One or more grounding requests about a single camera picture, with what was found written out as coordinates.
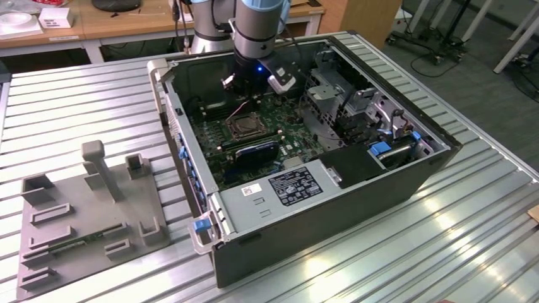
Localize green RAM stick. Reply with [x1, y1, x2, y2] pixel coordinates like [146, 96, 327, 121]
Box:
[44, 229, 111, 255]
[218, 131, 282, 151]

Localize black open PC case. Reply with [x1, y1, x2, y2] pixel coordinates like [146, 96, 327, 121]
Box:
[146, 30, 465, 288]

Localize black wheeled stand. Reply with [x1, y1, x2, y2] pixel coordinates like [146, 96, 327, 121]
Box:
[385, 0, 471, 67]

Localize white plastic tray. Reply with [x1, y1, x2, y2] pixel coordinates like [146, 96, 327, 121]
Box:
[0, 11, 44, 36]

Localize black graphics card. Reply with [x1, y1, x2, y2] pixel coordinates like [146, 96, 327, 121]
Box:
[223, 140, 281, 187]

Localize white cardboard box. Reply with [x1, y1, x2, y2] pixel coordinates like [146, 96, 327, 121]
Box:
[38, 8, 76, 30]

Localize green motherboard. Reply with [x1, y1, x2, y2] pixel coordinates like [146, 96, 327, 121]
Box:
[184, 94, 334, 187]

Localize CPU socket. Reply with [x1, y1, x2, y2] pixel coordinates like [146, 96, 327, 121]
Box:
[226, 112, 274, 137]

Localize blue plastic latch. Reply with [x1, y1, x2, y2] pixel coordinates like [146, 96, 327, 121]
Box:
[369, 141, 393, 156]

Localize wooden cabinet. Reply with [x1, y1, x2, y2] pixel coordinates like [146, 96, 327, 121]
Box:
[322, 0, 402, 51]

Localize grey metal drive cage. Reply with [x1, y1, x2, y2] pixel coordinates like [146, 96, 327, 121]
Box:
[294, 49, 371, 149]

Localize wooden desk white frame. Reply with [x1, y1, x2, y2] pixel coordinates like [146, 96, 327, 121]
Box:
[78, 0, 329, 62]
[0, 0, 104, 64]

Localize white table frame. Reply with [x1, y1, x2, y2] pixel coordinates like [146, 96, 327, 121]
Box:
[403, 0, 539, 75]

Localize grey power supply unit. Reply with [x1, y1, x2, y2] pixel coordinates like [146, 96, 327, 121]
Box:
[211, 158, 345, 244]

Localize metal socket cover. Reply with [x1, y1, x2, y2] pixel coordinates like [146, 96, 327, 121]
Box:
[230, 114, 264, 136]

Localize black plastic shroud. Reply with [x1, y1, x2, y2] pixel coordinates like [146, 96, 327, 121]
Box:
[319, 146, 391, 189]

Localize grey parts rack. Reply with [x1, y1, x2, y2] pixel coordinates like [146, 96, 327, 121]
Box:
[15, 140, 172, 300]

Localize black round base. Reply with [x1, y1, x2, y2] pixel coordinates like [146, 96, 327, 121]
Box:
[91, 0, 143, 11]

